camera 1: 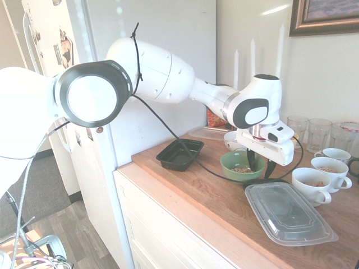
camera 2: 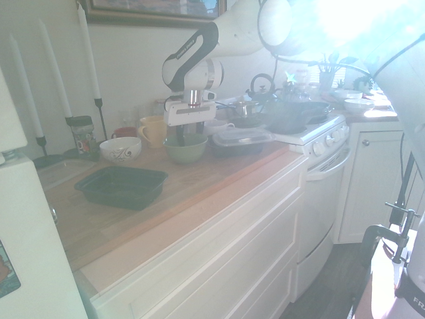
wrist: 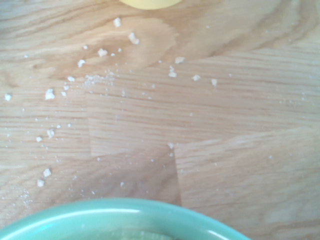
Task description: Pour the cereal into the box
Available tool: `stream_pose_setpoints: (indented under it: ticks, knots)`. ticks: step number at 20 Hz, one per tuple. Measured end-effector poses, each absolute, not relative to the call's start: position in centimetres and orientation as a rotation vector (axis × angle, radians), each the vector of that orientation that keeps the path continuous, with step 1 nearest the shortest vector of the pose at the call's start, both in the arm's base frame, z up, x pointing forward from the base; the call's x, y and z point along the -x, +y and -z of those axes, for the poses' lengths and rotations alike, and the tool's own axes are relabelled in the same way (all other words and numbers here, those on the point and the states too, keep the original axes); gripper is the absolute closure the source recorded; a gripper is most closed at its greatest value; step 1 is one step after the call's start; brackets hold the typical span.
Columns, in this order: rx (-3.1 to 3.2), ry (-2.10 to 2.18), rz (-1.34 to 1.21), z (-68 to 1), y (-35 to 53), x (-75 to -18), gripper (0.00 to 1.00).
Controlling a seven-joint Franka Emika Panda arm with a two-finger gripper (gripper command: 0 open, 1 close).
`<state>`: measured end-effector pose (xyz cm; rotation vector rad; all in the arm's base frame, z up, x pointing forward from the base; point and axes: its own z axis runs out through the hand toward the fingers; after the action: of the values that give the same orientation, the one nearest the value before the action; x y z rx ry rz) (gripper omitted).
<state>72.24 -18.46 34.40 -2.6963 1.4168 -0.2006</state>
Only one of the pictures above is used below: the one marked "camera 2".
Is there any white ceramic cup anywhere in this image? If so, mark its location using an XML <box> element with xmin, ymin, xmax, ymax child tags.
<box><xmin>203</xmin><ymin>119</ymin><xmax>236</xmax><ymax>137</ymax></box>

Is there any black frying pan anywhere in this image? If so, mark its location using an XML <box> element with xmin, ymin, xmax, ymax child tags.
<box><xmin>284</xmin><ymin>100</ymin><xmax>335</xmax><ymax>117</ymax></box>

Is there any black tea kettle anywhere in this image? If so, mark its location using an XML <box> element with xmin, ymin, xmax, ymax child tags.
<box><xmin>245</xmin><ymin>73</ymin><xmax>279</xmax><ymax>103</ymax></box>

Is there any short white taper candle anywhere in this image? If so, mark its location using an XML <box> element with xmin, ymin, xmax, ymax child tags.
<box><xmin>9</xmin><ymin>33</ymin><xmax>44</xmax><ymax>138</ymax></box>

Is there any green ceramic bowl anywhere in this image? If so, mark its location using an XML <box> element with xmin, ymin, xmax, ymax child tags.
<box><xmin>162</xmin><ymin>134</ymin><xmax>209</xmax><ymax>165</ymax></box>

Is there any black container with clear lid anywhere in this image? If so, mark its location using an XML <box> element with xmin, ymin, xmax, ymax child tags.
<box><xmin>208</xmin><ymin>129</ymin><xmax>277</xmax><ymax>159</ymax></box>

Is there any utensil holder jar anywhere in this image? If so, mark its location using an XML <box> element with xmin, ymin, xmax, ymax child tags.
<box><xmin>318</xmin><ymin>71</ymin><xmax>335</xmax><ymax>90</ymax></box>

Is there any black stand pole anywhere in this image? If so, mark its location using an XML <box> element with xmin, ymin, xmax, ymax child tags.
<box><xmin>394</xmin><ymin>151</ymin><xmax>420</xmax><ymax>224</ymax></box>

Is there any black cast iron skillet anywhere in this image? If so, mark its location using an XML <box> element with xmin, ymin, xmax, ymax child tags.
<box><xmin>265</xmin><ymin>111</ymin><xmax>319</xmax><ymax>133</ymax></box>

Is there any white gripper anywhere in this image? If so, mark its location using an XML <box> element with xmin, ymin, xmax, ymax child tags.
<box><xmin>163</xmin><ymin>98</ymin><xmax>218</xmax><ymax>148</ymax></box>

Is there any colourful picture fridge magnet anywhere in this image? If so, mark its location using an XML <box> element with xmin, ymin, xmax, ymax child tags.
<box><xmin>0</xmin><ymin>239</ymin><xmax>22</xmax><ymax>298</ymax></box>

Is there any metal C clamp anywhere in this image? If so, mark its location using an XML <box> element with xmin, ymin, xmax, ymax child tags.
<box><xmin>361</xmin><ymin>200</ymin><xmax>421</xmax><ymax>266</ymax></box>

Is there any yellow mug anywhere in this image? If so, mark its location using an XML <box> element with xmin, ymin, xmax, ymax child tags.
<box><xmin>137</xmin><ymin>116</ymin><xmax>168</xmax><ymax>149</ymax></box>

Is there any green houseplant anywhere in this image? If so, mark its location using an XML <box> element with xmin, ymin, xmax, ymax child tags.
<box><xmin>317</xmin><ymin>53</ymin><xmax>375</xmax><ymax>90</ymax></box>

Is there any framed wall picture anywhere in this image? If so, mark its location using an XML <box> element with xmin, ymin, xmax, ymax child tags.
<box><xmin>78</xmin><ymin>0</ymin><xmax>228</xmax><ymax>29</ymax></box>

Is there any white door cabinet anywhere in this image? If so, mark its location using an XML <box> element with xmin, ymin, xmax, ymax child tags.
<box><xmin>337</xmin><ymin>121</ymin><xmax>414</xmax><ymax>244</ymax></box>

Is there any clear plastic lid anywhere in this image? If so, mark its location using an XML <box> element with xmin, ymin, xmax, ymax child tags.
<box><xmin>35</xmin><ymin>158</ymin><xmax>98</xmax><ymax>192</ymax></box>

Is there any medium white taper candle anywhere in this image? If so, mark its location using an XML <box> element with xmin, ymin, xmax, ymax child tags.
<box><xmin>37</xmin><ymin>18</ymin><xmax>72</xmax><ymax>118</ymax></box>

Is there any white kitchen stove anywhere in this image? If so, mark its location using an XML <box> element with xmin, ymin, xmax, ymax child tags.
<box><xmin>288</xmin><ymin>112</ymin><xmax>353</xmax><ymax>304</ymax></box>

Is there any red mug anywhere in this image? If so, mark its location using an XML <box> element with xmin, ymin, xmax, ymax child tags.
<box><xmin>110</xmin><ymin>126</ymin><xmax>139</xmax><ymax>140</ymax></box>

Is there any dark-lidded jar with floral label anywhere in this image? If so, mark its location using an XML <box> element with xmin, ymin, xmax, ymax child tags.
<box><xmin>70</xmin><ymin>115</ymin><xmax>98</xmax><ymax>156</ymax></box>

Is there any tall white taper candle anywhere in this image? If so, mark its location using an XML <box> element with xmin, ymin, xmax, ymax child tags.
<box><xmin>76</xmin><ymin>1</ymin><xmax>102</xmax><ymax>100</ymax></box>

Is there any plain white bowl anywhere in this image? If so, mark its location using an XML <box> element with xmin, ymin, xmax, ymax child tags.
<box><xmin>343</xmin><ymin>98</ymin><xmax>376</xmax><ymax>114</ymax></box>
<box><xmin>333</xmin><ymin>88</ymin><xmax>363</xmax><ymax>100</ymax></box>

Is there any white bowl with swirl pattern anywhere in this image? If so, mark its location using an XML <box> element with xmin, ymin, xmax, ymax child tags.
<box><xmin>99</xmin><ymin>137</ymin><xmax>143</xmax><ymax>164</ymax></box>

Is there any white drawer cabinet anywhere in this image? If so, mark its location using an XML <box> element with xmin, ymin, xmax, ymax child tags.
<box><xmin>79</xmin><ymin>154</ymin><xmax>309</xmax><ymax>319</ymax></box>

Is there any steel cooking pot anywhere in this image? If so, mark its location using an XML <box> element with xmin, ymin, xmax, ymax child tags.
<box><xmin>228</xmin><ymin>101</ymin><xmax>260</xmax><ymax>119</ymax></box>

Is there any open black plastic tray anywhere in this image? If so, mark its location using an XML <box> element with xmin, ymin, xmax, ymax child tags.
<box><xmin>74</xmin><ymin>166</ymin><xmax>169</xmax><ymax>211</ymax></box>

